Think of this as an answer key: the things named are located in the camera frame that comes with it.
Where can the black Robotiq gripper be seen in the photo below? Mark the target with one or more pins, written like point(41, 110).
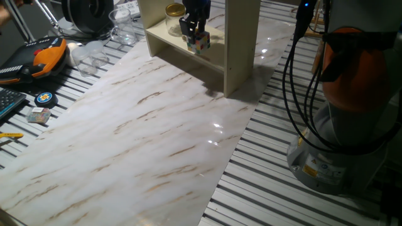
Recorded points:
point(196, 7)

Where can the multicoloured Rubik's cube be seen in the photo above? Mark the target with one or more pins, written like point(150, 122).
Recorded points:
point(199, 44)

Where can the forearm in dark red sleeve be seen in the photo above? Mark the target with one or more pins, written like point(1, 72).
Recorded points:
point(4, 15)

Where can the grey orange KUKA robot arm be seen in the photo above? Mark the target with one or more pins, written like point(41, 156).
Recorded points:
point(355, 125)

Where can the cream wooden shelf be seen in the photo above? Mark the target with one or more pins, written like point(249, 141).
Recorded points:
point(240, 47)

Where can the glass jar gold lid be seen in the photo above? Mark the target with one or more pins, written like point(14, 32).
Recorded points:
point(173, 19)

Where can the white power strip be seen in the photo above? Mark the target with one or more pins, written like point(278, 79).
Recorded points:
point(128, 7)

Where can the clear glass beaker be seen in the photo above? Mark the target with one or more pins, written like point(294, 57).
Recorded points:
point(123, 26)

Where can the clear plastic cup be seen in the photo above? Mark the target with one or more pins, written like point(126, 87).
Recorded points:
point(99, 53)
point(83, 61)

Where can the black filament spool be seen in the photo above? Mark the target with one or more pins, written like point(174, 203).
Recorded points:
point(88, 14)

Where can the wooden slat rack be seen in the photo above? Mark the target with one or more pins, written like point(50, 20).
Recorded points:
point(315, 31)

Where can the white ball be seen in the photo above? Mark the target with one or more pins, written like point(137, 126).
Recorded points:
point(71, 50)

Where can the marble patterned mat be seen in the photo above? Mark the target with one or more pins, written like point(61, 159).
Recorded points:
point(125, 141)

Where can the silver metal stand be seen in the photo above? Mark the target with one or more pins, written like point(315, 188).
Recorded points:
point(51, 19)

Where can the orange black teach pendant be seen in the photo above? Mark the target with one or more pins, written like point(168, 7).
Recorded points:
point(47, 59)

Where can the round black puck blue logo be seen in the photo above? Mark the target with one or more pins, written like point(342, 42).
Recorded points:
point(46, 99)

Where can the aluminium profile pole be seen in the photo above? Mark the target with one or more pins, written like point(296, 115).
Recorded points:
point(20, 22)

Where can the clear box coloured clips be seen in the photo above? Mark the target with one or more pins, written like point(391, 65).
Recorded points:
point(38, 115)

